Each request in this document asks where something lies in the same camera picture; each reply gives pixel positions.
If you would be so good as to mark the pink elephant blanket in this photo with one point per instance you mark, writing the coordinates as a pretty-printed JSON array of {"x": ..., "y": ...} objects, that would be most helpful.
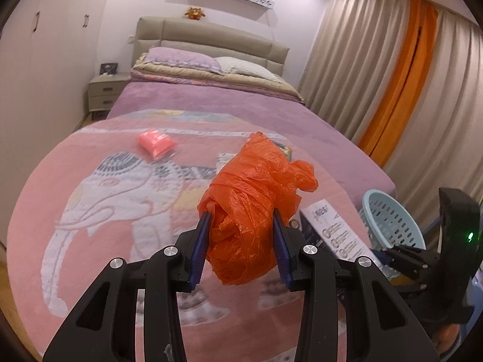
[{"x": 94, "y": 233}]

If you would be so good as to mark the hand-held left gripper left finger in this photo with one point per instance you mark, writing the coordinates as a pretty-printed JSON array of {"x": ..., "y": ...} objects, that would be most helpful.
[{"x": 200, "y": 249}]

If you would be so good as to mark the beige folded quilt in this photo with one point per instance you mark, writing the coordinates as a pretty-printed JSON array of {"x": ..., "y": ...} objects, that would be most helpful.
[{"x": 211, "y": 80}]

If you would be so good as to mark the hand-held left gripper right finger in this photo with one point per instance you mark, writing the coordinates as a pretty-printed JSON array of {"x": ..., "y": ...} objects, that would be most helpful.
[{"x": 281, "y": 249}]

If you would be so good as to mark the beige padded headboard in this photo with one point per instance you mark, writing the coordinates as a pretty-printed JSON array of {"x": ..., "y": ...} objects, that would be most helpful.
[{"x": 211, "y": 41}]

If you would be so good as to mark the white printed box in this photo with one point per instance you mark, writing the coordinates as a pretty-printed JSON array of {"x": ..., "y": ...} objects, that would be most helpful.
[{"x": 339, "y": 230}]

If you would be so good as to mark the white wardrobe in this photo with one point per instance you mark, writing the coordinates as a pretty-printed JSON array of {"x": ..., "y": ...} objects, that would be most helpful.
[{"x": 45, "y": 64}]

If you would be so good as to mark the white dotted pillow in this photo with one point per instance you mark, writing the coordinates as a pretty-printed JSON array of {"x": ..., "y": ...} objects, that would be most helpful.
[{"x": 245, "y": 68}]

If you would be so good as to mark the beige nightstand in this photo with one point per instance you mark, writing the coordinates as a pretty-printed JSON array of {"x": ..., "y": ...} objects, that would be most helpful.
[{"x": 105, "y": 94}]

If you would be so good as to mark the orange plastic bag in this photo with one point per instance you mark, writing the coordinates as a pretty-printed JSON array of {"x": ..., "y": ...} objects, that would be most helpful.
[{"x": 245, "y": 203}]

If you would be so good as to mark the purple pillow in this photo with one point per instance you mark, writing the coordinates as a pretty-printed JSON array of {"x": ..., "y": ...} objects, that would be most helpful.
[{"x": 181, "y": 58}]

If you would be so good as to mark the orange curtain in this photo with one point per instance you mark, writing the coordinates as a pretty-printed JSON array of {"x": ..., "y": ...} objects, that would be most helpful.
[{"x": 403, "y": 83}]

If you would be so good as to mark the pink plastic packet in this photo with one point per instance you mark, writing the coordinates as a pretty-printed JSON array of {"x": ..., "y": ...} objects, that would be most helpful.
[{"x": 154, "y": 143}]

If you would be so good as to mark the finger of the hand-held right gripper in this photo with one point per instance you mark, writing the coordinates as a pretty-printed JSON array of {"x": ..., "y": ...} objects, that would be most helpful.
[{"x": 405, "y": 256}]

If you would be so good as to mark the dark photo frame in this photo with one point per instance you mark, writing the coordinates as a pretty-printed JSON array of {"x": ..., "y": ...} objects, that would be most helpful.
[{"x": 108, "y": 68}]

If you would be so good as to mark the orange plush toy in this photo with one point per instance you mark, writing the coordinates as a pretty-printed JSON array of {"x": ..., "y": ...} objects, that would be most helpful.
[{"x": 194, "y": 13}]

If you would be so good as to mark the beige curtain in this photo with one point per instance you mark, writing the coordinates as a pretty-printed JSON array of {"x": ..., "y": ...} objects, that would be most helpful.
[
  {"x": 351, "y": 64},
  {"x": 445, "y": 120}
]

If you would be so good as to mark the light blue plastic basket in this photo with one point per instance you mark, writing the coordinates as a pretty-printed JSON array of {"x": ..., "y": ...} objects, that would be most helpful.
[{"x": 392, "y": 218}]

